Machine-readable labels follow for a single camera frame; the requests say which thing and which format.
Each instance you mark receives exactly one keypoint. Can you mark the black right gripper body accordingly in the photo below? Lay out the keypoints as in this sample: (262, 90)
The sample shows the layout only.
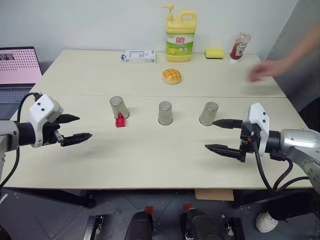
(248, 140)

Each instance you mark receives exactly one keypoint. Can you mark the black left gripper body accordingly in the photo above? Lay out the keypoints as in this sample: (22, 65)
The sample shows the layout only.
(50, 132)

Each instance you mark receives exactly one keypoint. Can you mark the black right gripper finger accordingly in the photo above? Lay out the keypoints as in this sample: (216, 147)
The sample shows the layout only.
(227, 123)
(222, 150)

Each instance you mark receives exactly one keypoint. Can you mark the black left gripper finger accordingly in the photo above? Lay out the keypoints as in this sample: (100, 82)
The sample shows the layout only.
(67, 118)
(75, 139)

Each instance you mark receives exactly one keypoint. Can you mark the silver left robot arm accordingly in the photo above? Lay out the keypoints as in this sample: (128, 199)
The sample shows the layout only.
(10, 135)

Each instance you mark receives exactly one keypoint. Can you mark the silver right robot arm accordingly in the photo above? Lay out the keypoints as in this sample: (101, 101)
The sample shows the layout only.
(295, 142)

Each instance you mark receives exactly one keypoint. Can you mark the person's bare forearm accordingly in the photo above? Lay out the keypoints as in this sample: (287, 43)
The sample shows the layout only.
(297, 53)

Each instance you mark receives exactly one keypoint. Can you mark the person's bare hand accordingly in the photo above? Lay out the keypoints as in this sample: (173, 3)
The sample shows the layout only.
(262, 71)

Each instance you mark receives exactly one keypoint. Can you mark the upturned steel cup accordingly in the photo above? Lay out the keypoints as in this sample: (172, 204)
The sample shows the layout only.
(208, 113)
(120, 107)
(165, 113)

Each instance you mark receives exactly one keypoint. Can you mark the brown cardboard piece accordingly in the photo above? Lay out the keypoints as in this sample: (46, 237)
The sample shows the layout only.
(213, 195)

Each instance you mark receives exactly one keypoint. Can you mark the small red toy block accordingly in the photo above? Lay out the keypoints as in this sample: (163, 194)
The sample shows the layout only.
(120, 122)

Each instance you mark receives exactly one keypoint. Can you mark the small red tag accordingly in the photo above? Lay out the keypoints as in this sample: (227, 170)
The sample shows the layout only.
(187, 207)
(149, 210)

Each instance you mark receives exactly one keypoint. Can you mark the grey laptop with pink screen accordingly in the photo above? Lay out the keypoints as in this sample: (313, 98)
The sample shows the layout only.
(17, 67)

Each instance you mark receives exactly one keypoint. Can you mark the yellow sponge with dark base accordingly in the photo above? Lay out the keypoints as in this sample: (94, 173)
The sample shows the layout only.
(214, 53)

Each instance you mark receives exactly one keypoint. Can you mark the golden pineapple bun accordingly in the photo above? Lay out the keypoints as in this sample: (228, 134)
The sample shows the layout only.
(171, 76)

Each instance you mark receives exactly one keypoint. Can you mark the upturned ketchup squeeze bottle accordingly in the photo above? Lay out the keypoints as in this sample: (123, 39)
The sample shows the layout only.
(238, 48)

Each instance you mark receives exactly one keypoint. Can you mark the dark rounded shape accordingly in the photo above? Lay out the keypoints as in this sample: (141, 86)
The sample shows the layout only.
(140, 226)
(200, 225)

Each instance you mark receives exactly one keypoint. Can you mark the white flat carton box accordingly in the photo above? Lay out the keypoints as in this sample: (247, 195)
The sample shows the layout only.
(138, 56)

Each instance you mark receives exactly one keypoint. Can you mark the yellow detergent pump bottle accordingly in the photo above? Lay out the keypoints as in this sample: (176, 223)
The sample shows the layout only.
(179, 37)

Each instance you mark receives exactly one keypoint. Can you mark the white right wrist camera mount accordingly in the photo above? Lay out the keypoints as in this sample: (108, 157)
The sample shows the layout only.
(258, 117)

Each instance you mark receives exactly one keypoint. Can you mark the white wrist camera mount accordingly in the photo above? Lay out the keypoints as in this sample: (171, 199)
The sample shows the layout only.
(41, 107)
(258, 117)

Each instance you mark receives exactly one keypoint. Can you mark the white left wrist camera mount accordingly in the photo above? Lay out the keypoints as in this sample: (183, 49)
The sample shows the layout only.
(41, 107)

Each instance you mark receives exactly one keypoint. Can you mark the black table leg frame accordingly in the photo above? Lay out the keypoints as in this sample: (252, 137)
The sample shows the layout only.
(57, 197)
(270, 198)

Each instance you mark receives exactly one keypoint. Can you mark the metal floor bracket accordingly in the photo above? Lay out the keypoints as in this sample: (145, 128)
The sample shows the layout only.
(93, 227)
(233, 227)

